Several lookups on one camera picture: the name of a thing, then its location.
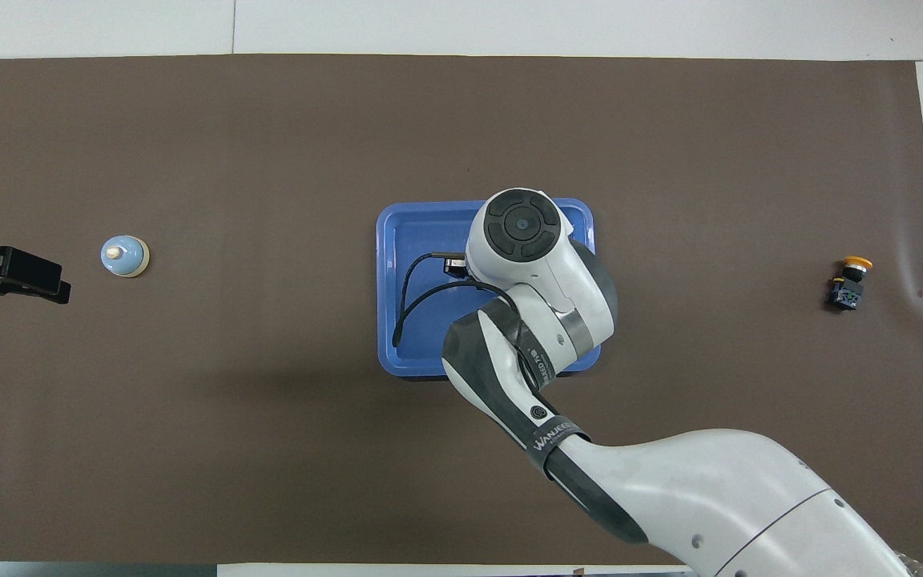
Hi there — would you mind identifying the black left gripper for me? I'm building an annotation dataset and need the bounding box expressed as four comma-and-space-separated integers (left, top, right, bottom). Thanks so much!
0, 232, 71, 307

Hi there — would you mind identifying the brown table mat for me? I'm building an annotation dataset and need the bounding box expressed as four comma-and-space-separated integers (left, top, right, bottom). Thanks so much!
0, 54, 923, 566

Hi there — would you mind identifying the yellow push button switch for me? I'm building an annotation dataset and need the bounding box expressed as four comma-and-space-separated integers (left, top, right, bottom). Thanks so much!
826, 256, 873, 312

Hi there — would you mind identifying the blue plastic tray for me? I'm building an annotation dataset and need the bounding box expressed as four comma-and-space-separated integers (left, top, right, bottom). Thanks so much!
376, 198, 602, 378

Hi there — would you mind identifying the light blue desk bell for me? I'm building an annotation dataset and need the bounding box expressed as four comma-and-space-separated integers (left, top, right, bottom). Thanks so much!
100, 236, 151, 279

